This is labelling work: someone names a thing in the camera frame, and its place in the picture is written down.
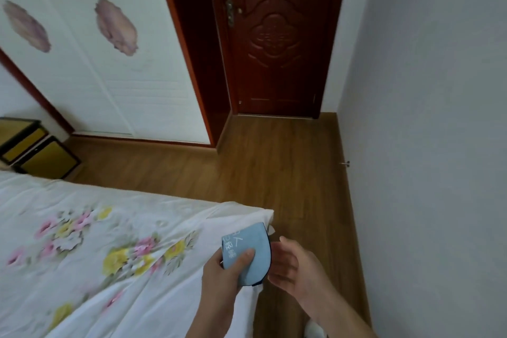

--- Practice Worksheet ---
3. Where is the dark red carved wooden door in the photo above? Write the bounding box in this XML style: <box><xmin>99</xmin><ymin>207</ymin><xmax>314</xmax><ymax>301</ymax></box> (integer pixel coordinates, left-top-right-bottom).
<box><xmin>205</xmin><ymin>0</ymin><xmax>352</xmax><ymax>119</ymax></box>

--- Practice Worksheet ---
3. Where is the black and yellow nightstand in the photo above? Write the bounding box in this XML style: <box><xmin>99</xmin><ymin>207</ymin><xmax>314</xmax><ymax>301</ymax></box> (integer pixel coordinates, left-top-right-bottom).
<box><xmin>0</xmin><ymin>117</ymin><xmax>82</xmax><ymax>180</ymax></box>

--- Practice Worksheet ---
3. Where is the person's right forearm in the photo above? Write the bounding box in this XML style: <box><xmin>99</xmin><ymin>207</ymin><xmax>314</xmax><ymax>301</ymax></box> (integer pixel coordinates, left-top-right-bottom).
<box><xmin>304</xmin><ymin>281</ymin><xmax>378</xmax><ymax>338</ymax></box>

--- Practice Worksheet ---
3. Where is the person's right hand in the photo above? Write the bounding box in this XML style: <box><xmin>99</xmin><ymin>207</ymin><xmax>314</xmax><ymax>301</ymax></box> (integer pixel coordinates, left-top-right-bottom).
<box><xmin>267</xmin><ymin>236</ymin><xmax>330</xmax><ymax>307</ymax></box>

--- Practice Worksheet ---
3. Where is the white sliding door wardrobe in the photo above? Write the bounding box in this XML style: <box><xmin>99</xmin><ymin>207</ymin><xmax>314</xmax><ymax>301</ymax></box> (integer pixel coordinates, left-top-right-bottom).
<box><xmin>0</xmin><ymin>0</ymin><xmax>217</xmax><ymax>148</ymax></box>

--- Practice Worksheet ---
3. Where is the bed with floral white sheet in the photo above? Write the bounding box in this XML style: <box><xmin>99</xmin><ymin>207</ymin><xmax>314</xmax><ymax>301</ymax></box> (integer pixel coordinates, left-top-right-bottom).
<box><xmin>0</xmin><ymin>169</ymin><xmax>275</xmax><ymax>338</ymax></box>

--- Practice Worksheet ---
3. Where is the person's left forearm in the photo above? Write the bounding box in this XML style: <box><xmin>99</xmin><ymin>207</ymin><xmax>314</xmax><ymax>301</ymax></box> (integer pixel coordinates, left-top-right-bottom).
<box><xmin>185</xmin><ymin>297</ymin><xmax>247</xmax><ymax>338</ymax></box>

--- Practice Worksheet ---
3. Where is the person's left hand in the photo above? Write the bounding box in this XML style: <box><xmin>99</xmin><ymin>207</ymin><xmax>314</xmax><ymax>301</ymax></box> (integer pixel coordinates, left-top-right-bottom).
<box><xmin>201</xmin><ymin>248</ymin><xmax>256</xmax><ymax>307</ymax></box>

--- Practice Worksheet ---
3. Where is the light blue fabric pouch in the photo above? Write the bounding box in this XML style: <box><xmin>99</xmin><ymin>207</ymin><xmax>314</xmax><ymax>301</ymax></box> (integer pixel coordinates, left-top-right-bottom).
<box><xmin>220</xmin><ymin>222</ymin><xmax>272</xmax><ymax>288</ymax></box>

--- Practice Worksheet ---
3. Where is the white slipper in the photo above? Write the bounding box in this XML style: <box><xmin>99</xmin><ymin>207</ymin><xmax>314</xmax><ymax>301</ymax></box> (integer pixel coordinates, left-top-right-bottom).
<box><xmin>304</xmin><ymin>320</ymin><xmax>328</xmax><ymax>338</ymax></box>

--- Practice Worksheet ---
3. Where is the brass door handle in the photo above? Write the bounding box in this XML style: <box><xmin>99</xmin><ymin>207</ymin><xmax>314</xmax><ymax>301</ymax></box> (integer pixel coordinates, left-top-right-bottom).
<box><xmin>225</xmin><ymin>0</ymin><xmax>243</xmax><ymax>26</ymax></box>

